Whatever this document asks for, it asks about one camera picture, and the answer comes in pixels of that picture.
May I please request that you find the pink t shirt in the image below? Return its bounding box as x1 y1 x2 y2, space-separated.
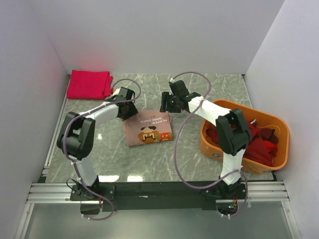
122 110 173 147

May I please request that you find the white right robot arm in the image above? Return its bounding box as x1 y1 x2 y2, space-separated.
160 79 252 199

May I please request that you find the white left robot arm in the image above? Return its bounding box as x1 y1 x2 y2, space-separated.
57 87 138 200

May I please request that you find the folded magenta t shirt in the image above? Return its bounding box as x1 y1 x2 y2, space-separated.
66 70 113 100

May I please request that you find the orange plastic bin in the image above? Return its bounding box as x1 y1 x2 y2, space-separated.
214 100 290 174

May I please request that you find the black base beam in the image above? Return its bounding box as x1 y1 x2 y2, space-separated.
69 181 247 212

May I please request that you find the dark red t shirt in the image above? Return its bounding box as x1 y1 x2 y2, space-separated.
202 119 279 167

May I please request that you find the bright red t shirt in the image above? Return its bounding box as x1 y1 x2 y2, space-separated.
263 140 278 157

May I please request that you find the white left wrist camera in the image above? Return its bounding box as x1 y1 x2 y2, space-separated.
110 88 121 96

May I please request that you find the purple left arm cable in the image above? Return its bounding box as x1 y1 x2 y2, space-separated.
63 78 143 221

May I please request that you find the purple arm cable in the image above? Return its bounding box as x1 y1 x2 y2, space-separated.
63 78 143 221
170 71 249 218

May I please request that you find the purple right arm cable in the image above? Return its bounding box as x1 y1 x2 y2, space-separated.
170 71 249 218

